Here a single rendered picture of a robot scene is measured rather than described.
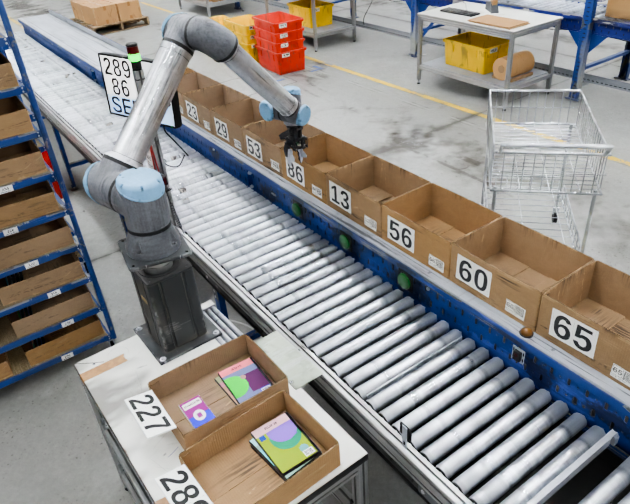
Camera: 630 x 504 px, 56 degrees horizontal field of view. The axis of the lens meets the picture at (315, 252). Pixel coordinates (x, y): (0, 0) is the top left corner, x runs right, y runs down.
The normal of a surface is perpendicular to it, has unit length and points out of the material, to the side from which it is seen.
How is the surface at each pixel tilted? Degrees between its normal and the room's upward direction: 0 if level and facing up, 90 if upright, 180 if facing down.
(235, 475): 2
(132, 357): 0
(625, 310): 89
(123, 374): 0
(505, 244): 90
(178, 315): 90
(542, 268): 89
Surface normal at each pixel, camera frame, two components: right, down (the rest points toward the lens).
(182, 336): 0.60, 0.41
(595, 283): -0.81, 0.37
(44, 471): -0.07, -0.83
